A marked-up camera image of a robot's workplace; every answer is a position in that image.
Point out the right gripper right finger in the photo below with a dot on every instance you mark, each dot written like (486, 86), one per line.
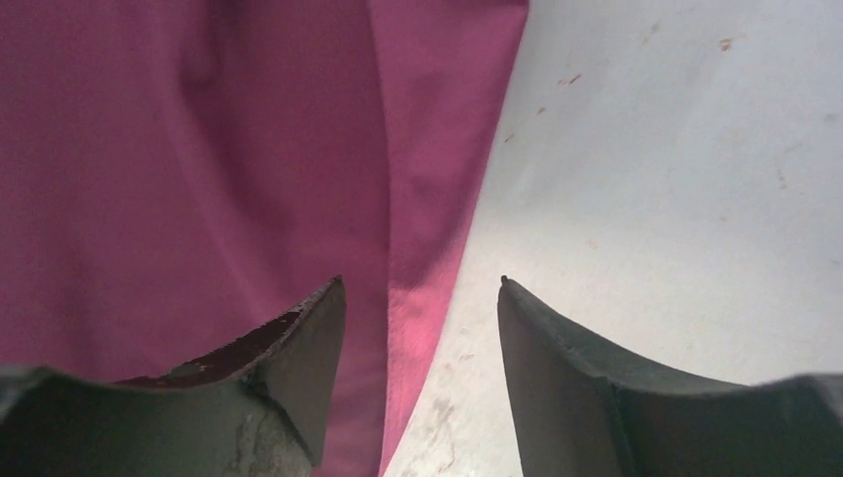
(585, 406)

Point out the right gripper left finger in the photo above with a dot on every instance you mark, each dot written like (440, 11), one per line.
(255, 407)

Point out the magenta cloth napkin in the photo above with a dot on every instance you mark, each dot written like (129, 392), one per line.
(175, 173)

